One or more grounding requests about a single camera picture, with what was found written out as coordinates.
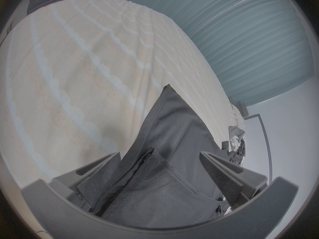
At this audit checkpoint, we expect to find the grey bedside table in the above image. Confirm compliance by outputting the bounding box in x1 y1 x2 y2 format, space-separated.
228 97 249 117

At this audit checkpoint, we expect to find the bed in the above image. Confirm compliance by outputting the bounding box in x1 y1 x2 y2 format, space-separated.
0 0 272 230

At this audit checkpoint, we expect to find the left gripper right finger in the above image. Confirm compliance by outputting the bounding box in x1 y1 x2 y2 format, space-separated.
199 151 269 207

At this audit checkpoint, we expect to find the pile of clothes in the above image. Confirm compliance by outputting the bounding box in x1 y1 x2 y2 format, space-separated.
222 125 247 168

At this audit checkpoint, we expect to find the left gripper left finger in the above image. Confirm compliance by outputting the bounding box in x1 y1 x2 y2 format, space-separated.
51 152 122 212

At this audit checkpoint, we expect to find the white printed pillow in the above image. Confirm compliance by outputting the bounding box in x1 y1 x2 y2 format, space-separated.
230 104 246 134

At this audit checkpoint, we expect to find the blue-green curtain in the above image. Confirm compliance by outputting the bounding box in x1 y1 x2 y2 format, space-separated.
188 0 315 106
117 0 279 36

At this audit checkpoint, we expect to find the black T-shirt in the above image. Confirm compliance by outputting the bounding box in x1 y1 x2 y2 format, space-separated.
75 84 246 229

